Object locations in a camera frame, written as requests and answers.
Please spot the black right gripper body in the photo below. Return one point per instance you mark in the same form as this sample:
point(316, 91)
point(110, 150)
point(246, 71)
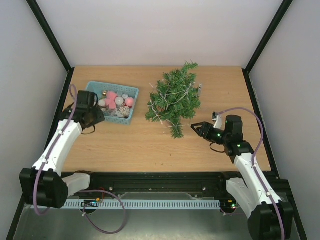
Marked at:
point(206, 130)

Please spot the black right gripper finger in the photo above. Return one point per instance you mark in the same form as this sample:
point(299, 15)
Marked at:
point(201, 132)
point(198, 127)

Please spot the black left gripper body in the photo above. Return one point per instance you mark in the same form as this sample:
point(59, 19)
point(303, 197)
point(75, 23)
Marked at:
point(96, 118)

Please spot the light blue perforated basket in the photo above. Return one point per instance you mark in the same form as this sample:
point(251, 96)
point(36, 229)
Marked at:
point(121, 90)

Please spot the small green christmas tree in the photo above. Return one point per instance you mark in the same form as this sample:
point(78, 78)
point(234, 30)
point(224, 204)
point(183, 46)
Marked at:
point(174, 98)

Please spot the white cotton boll ornament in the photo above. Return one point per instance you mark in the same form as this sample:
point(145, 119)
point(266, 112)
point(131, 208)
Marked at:
point(101, 103)

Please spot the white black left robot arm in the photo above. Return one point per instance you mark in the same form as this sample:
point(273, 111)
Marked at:
point(54, 156)

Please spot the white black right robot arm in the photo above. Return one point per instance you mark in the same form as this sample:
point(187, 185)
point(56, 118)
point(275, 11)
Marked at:
point(268, 216)

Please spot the pink felt bow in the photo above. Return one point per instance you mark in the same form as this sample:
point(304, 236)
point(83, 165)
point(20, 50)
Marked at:
point(110, 100)

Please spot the white glossy ball ornament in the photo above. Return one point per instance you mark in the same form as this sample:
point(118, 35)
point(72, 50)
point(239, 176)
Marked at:
point(119, 101)

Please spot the white snowflake red ornament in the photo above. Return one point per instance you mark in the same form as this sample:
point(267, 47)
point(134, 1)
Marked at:
point(124, 112)

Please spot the clear battery box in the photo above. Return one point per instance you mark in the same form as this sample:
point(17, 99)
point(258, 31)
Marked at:
point(199, 90)

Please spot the pink pompom ornament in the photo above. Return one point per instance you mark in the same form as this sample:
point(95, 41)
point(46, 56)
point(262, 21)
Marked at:
point(129, 102)

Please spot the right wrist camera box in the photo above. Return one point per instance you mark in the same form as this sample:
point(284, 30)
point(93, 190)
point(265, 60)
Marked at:
point(217, 119)

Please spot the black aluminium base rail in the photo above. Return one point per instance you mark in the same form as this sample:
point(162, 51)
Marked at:
point(150, 182)

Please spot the black frame post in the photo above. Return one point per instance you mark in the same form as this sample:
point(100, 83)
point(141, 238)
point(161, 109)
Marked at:
point(40, 17)
point(276, 20)

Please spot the light blue slotted cable duct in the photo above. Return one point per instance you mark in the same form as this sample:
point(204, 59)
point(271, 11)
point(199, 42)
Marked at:
point(143, 204)

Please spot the black right frame post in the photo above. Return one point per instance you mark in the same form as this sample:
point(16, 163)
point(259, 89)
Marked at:
point(276, 20)

